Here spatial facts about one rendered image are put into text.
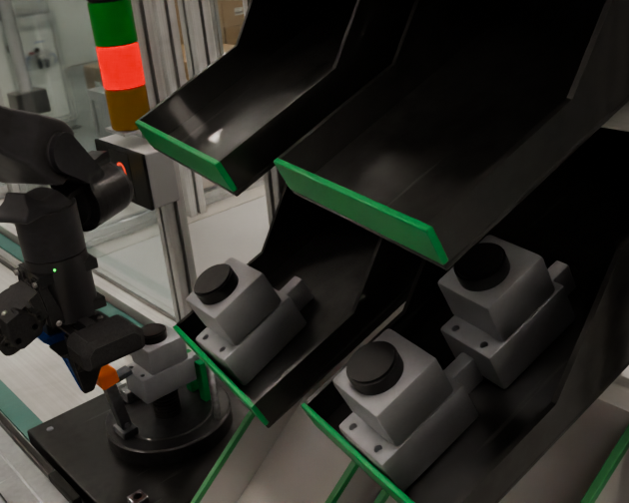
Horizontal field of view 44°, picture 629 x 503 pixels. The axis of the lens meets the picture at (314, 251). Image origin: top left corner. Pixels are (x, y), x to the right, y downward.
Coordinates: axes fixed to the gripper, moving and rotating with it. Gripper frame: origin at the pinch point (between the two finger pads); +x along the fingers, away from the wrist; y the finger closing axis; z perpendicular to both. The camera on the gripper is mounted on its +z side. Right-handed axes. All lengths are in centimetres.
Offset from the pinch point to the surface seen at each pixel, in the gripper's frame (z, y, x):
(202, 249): -52, -61, 23
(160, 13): -60, -78, -22
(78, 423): -1.1, -8.6, 12.5
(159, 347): -7.6, 2.1, 1.1
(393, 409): 0.3, 43.6, -15.5
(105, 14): -18.0, -17.2, -30.4
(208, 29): -90, -105, -13
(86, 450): 0.5, -3.3, 12.5
